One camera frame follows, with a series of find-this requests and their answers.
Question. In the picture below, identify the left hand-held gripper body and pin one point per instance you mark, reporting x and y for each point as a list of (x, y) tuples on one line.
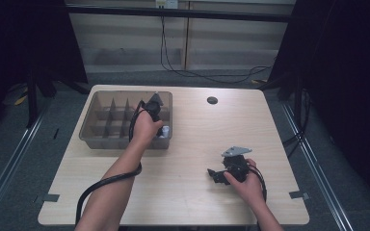
[(152, 107)]

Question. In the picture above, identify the person's right hand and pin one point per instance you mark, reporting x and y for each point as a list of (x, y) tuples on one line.
[(250, 191)]

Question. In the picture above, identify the round black table grommet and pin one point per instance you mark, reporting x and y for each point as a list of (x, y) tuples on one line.
[(212, 100)]

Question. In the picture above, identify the grey compartment tray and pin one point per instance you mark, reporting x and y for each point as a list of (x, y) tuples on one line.
[(109, 118)]

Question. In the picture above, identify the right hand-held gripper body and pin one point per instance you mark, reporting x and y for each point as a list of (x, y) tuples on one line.
[(236, 165)]

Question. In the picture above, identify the metal floor rail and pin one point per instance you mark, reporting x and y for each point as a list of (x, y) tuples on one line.
[(318, 173), (13, 163)]

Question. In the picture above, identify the black curtain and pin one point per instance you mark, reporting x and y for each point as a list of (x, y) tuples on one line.
[(29, 38), (340, 80)]

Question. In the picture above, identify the grey tape piece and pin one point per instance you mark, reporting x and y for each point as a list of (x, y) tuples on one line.
[(51, 198), (298, 194)]

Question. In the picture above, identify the white wall outlet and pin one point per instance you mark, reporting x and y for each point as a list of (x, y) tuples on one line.
[(167, 3)]

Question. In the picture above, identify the black horizontal bar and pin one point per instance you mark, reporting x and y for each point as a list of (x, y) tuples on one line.
[(173, 13)]

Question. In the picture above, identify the person's left hand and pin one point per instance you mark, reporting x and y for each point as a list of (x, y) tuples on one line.
[(143, 128)]

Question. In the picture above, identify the black metal stand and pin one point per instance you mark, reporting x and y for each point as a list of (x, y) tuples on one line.
[(32, 99)]

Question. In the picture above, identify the white sock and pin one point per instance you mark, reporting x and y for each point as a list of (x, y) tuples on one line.
[(163, 136), (166, 130)]

